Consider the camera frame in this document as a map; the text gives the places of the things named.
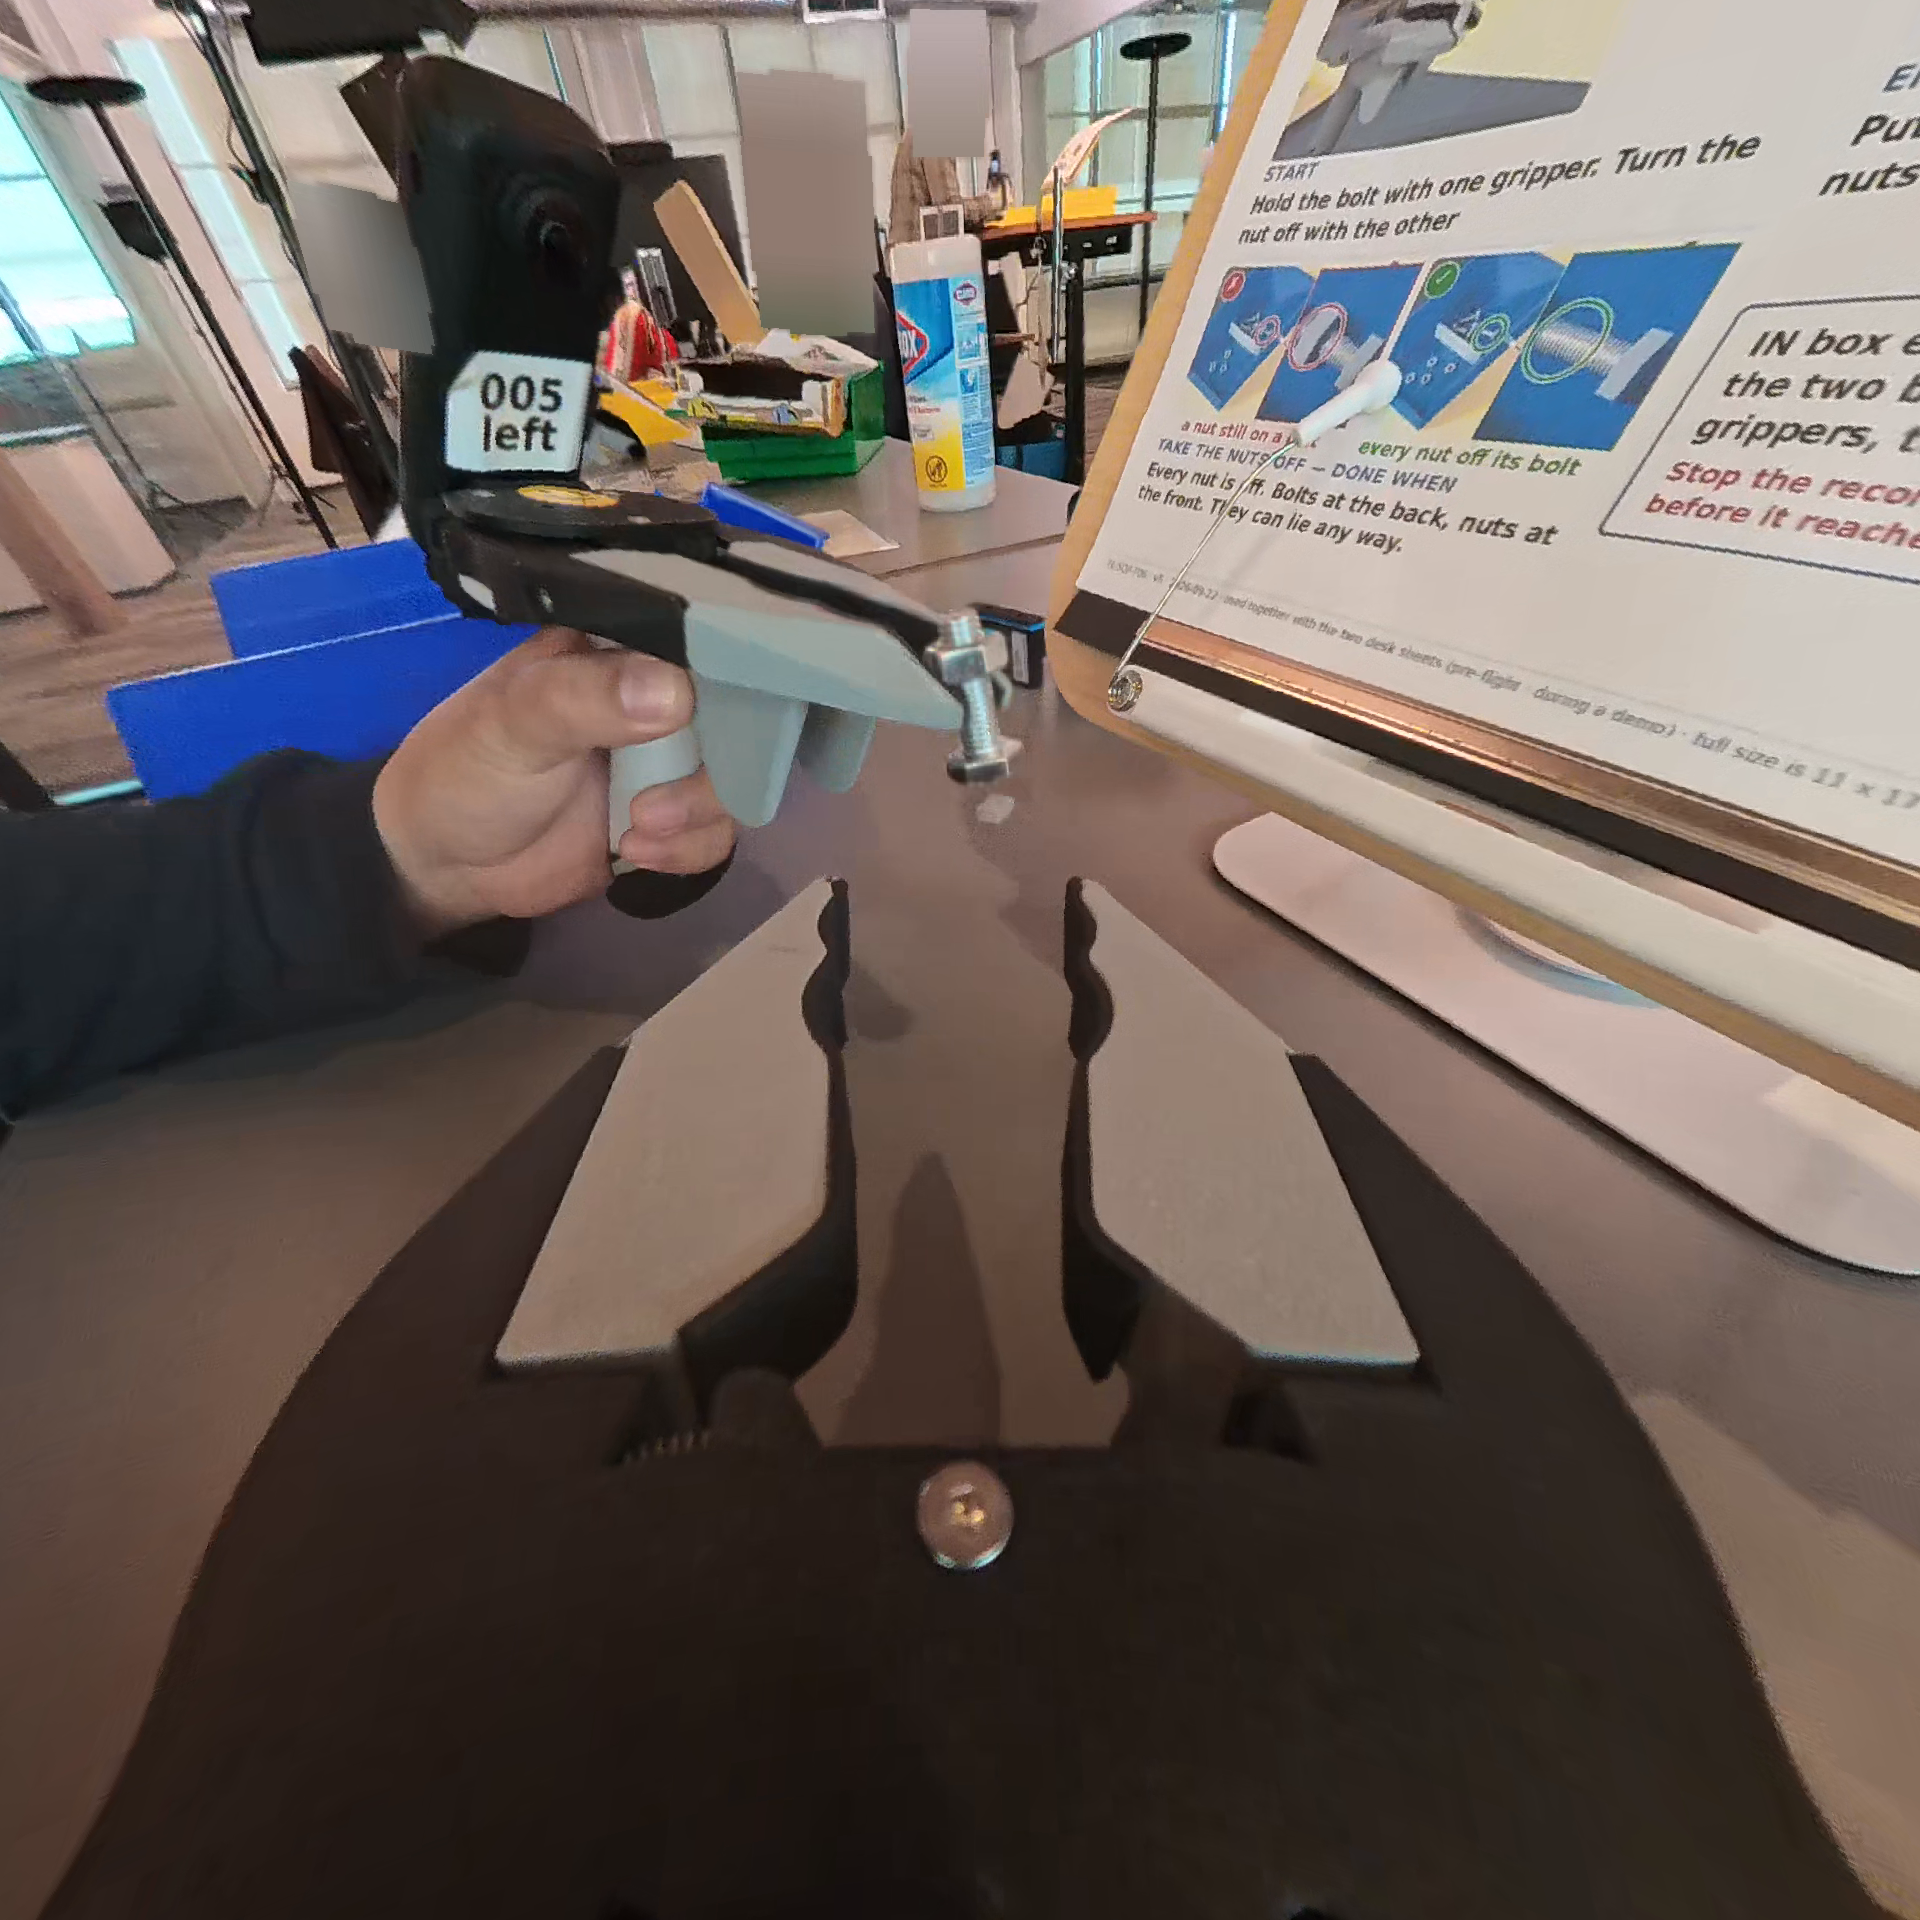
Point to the printed instruction sheet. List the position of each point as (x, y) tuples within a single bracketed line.
[(1500, 600)]

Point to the disinfecting wipes canister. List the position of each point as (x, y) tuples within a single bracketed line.
[(944, 422)]

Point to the silver hex nut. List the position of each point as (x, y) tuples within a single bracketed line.
[(979, 764)]

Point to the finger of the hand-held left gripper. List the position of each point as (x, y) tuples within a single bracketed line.
[(796, 645), (827, 588)]

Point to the silver hex bolt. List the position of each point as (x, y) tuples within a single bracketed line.
[(960, 645)]

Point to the black chair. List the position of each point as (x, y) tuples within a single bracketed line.
[(353, 451)]

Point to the small black battery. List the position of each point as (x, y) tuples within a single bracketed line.
[(1023, 645)]

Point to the blue plastic bin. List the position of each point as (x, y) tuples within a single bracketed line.
[(270, 704)]

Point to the black floor lamp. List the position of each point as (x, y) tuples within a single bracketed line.
[(83, 89), (1153, 45)]

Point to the brown cardboard box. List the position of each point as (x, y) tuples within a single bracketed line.
[(704, 254)]

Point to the green plastic bin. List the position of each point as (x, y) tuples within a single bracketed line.
[(796, 457)]

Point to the person's left hand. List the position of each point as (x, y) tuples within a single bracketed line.
[(495, 781)]

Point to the instruction sheet on stand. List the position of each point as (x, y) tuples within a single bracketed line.
[(1500, 1021)]

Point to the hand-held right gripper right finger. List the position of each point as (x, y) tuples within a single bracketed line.
[(1231, 1201)]

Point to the open cardboard snack box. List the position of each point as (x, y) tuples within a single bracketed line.
[(765, 399)]

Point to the person's left forearm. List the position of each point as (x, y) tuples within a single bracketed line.
[(196, 916)]

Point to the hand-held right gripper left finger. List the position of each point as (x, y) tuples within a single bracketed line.
[(692, 1185)]

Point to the black overhead light panel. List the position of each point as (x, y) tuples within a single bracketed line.
[(359, 29)]

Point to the white barcode label sheet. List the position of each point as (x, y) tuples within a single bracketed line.
[(863, 536)]

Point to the standing desk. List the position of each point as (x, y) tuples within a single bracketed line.
[(1067, 223)]

